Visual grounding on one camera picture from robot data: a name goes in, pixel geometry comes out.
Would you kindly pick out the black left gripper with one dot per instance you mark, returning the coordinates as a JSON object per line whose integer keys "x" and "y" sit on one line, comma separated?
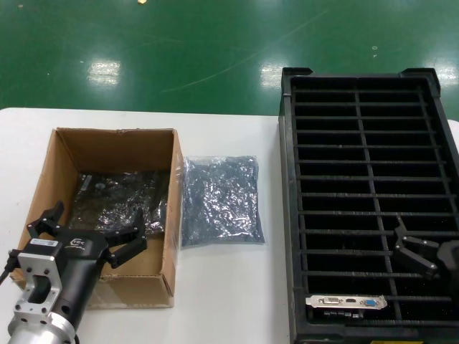
{"x": 80, "y": 265}

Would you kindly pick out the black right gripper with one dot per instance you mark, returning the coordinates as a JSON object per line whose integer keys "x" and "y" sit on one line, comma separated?
{"x": 450, "y": 261}

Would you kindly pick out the translucent antistatic bag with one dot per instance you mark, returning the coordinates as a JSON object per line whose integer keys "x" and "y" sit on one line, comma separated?
{"x": 107, "y": 211}

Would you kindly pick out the graphics card with metal bracket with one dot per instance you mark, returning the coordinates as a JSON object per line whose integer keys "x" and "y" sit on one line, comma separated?
{"x": 340, "y": 301}
{"x": 98, "y": 186}

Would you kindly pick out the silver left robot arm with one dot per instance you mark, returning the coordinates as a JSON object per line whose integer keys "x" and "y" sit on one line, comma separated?
{"x": 32, "y": 333}

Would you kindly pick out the brown cardboard box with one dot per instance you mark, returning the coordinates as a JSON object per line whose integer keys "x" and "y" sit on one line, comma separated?
{"x": 118, "y": 147}

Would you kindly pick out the black slotted container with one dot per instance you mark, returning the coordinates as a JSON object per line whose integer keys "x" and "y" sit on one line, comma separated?
{"x": 292, "y": 179}

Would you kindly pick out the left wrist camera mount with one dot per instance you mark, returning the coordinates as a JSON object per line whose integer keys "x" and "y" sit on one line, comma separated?
{"x": 36, "y": 279}

